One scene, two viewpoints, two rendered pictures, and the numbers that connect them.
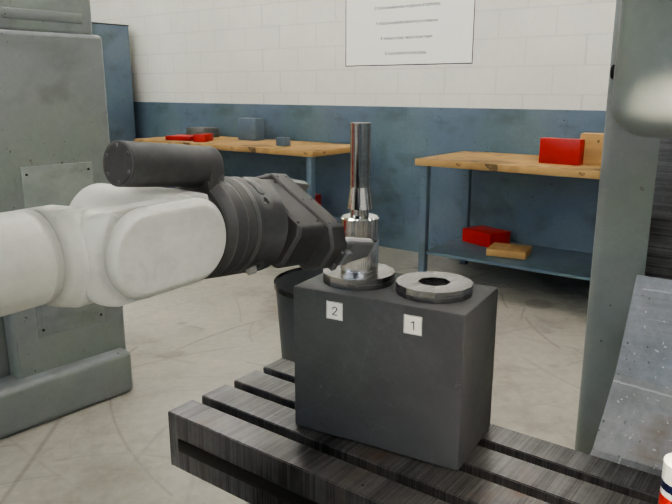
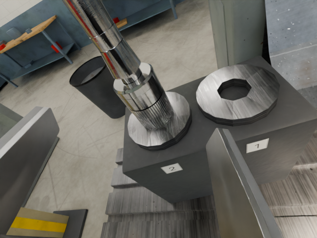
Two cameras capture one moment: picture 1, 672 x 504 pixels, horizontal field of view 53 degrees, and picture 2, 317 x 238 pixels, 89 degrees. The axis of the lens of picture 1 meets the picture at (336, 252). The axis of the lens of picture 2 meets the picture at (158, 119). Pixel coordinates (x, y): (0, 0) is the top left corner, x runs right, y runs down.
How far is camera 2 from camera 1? 0.66 m
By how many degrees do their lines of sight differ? 34
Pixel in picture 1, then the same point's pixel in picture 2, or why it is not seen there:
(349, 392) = (202, 186)
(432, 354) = (276, 151)
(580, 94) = not seen: outside the picture
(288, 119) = (22, 21)
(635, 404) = (287, 62)
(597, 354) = (243, 47)
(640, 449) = (301, 81)
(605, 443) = not seen: hidden behind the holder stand
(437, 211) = not seen: hidden behind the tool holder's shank
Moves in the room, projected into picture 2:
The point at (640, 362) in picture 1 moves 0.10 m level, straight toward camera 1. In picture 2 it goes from (281, 39) to (312, 58)
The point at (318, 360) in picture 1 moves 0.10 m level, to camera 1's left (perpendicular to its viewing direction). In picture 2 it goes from (171, 187) to (122, 233)
